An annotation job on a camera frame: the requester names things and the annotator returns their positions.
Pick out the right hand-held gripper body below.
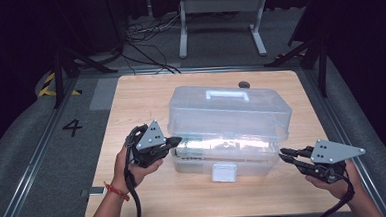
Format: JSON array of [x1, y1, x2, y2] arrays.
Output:
[[302, 136, 368, 186]]

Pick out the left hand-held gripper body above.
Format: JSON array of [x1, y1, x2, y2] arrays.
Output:
[[123, 119, 172, 170]]

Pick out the clear plastic storage box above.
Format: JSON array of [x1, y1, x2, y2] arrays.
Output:
[[164, 79, 297, 186]]

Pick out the person's right hand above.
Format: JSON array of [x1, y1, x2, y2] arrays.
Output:
[[304, 159, 364, 203]]

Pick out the person's left hand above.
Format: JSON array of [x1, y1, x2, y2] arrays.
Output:
[[108, 141, 166, 196]]

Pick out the black tripod stand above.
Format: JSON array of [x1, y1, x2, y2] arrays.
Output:
[[262, 35, 333, 102], [50, 41, 121, 110]]

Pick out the grey metal stand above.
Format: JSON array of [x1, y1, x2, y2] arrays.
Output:
[[175, 0, 272, 61]]

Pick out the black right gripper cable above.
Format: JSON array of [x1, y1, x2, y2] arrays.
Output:
[[317, 174, 358, 217]]

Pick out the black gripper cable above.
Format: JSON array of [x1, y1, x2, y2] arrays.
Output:
[[317, 174, 358, 217], [122, 147, 145, 217]]

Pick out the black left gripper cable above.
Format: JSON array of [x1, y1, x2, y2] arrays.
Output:
[[122, 147, 145, 217]]

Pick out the red bead bracelet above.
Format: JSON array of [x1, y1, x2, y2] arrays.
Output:
[[103, 180, 131, 203]]

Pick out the black floor cables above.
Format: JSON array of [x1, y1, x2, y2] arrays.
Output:
[[118, 12, 184, 77]]

